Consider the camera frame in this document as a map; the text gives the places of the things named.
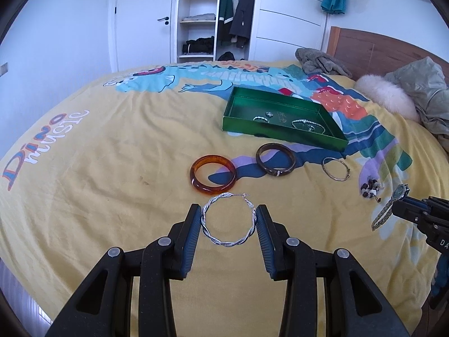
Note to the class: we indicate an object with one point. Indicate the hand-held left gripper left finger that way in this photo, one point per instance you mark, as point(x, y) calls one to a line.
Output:
point(191, 238)

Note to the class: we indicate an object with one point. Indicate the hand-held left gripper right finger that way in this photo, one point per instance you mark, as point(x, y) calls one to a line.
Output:
point(266, 238)

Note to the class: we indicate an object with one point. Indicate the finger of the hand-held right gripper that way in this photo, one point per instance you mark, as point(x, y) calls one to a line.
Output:
point(407, 209)
point(436, 204)

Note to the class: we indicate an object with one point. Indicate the silver green wristwatch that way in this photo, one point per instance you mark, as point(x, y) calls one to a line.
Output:
point(400, 192)

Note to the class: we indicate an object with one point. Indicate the twisted silver hoop earring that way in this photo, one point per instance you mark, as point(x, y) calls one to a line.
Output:
point(226, 244)
point(261, 120)

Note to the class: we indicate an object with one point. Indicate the amber bangle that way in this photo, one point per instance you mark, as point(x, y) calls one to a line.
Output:
point(210, 190)

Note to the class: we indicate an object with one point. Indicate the silver bangle with charm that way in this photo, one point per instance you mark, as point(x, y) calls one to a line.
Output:
point(336, 179)

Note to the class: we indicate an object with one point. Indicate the green tray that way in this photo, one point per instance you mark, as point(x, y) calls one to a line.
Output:
point(252, 105)

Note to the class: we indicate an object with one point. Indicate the dark brown bangle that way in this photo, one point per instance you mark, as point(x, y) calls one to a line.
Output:
point(270, 172)

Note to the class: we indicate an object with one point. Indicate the grey green jacket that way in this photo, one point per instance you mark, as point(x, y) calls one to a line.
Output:
point(424, 91)

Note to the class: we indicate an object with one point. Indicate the white fluffy pillow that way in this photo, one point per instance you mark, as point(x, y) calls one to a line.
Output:
point(386, 94)

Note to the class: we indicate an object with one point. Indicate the wooden headboard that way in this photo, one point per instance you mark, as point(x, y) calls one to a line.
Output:
point(368, 49)

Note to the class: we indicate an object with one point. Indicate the grey sweater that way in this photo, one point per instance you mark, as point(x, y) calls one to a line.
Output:
point(321, 61)

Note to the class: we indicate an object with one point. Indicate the small black bundle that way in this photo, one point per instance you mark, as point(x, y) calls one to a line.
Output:
point(226, 56)

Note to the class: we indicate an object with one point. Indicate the folded light clothes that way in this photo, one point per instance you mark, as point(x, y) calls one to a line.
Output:
point(199, 17)

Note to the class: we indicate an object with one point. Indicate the hanging dark coat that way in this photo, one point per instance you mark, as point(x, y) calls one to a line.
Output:
point(243, 14)

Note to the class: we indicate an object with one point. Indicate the white door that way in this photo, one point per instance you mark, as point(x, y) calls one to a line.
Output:
point(140, 17)

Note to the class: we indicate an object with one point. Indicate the hanging green white jacket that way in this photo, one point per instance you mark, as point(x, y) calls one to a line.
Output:
point(224, 10)

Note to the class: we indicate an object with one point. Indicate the white wardrobe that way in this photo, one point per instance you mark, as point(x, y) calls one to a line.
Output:
point(287, 7)

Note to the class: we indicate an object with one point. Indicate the wall light switch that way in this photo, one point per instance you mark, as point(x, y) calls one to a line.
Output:
point(3, 69)

